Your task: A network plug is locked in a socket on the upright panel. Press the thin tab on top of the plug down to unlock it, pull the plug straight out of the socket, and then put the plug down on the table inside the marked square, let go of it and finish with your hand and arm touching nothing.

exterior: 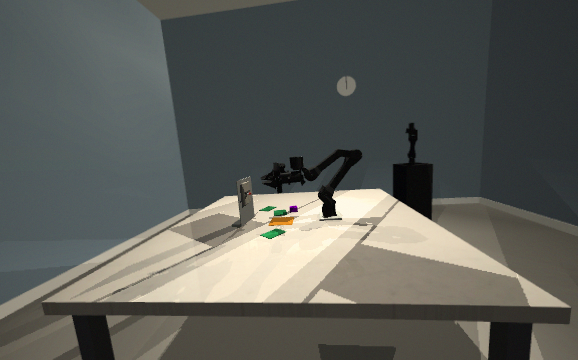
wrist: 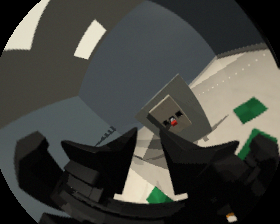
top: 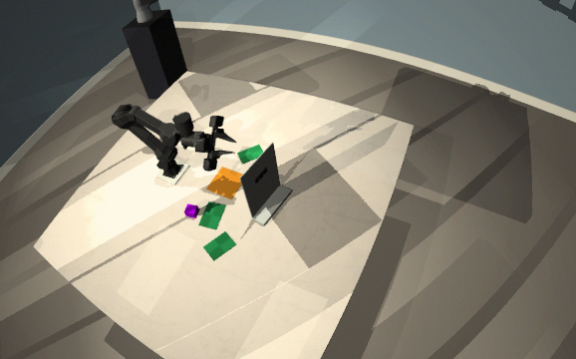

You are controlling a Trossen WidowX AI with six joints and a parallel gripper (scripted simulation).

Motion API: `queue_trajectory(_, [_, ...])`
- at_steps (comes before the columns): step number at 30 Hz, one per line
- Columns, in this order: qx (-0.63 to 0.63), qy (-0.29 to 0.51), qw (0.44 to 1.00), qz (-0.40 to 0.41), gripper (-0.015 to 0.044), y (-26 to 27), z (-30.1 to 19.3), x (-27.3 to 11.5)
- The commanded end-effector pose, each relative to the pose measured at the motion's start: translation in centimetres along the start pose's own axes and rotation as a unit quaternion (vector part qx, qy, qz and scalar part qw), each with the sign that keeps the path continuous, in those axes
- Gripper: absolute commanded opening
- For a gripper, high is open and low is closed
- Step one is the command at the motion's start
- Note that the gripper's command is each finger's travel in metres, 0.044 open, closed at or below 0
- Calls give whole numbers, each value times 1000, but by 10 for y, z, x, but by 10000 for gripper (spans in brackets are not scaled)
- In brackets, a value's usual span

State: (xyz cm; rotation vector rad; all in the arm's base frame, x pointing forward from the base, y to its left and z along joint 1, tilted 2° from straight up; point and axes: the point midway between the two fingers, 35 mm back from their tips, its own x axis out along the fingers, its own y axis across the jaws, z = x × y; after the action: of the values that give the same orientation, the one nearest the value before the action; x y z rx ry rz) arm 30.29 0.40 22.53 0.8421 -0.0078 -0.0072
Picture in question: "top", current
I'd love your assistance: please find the orange square patch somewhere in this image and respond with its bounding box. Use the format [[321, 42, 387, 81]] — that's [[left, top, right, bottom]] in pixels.
[[207, 167, 242, 199]]

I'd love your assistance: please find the purple block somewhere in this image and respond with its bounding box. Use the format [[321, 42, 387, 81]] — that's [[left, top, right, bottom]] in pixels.
[[184, 204, 199, 218]]

